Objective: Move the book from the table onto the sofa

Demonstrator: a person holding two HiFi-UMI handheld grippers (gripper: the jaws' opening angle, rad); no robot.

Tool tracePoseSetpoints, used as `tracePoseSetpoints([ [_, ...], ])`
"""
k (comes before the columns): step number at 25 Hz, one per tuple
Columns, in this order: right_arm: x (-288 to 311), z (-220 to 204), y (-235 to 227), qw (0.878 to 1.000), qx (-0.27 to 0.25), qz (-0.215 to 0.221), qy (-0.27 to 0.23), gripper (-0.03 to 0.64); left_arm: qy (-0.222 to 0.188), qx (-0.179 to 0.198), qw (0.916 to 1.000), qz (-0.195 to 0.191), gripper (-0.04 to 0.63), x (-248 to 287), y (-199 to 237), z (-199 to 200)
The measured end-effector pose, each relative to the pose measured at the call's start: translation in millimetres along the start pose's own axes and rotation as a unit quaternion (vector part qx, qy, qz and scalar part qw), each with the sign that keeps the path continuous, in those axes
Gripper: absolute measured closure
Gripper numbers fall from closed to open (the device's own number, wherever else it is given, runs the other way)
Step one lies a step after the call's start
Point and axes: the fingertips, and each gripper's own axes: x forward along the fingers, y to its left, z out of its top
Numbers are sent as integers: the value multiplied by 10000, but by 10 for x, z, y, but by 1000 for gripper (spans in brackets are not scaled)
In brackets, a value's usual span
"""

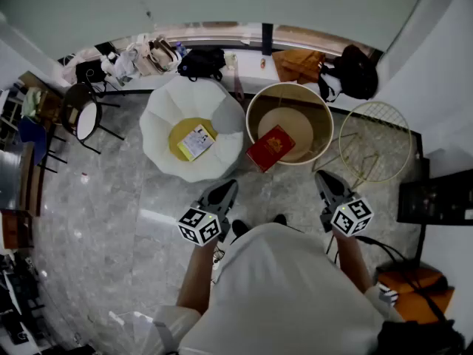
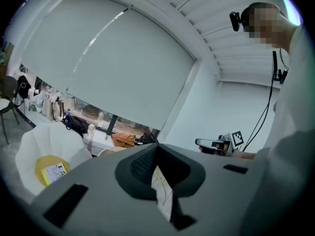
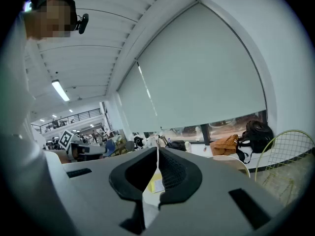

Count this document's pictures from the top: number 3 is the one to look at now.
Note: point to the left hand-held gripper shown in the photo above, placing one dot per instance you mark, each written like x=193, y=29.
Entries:
x=86, y=150

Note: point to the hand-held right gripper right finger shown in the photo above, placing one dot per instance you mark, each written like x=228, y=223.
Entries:
x=209, y=181

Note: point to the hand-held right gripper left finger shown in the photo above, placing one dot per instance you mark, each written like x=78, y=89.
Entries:
x=98, y=193

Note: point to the white flower-shaped chair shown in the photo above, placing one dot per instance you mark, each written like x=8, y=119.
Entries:
x=150, y=210

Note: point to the blue chair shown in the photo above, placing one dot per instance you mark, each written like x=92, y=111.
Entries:
x=110, y=147

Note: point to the black metal balcony railing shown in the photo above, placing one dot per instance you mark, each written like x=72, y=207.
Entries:
x=66, y=119

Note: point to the orange bag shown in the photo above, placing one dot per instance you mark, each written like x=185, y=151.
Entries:
x=225, y=145

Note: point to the black backpack with purple badge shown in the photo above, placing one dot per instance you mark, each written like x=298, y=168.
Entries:
x=176, y=145

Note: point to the white plastic bag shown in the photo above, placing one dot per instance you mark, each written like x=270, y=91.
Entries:
x=147, y=141

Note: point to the long ceiling lamp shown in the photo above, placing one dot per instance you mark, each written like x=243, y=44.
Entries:
x=60, y=90

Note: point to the black backpack with white patch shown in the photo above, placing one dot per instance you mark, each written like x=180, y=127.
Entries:
x=258, y=136

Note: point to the person's white shirt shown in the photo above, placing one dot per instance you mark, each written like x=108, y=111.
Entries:
x=19, y=156

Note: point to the grey roller blind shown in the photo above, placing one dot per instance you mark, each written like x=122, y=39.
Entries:
x=197, y=70
x=137, y=107

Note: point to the person's head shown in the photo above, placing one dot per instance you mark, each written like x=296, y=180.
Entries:
x=54, y=16

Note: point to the black head-worn camera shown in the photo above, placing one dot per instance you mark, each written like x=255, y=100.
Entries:
x=83, y=23

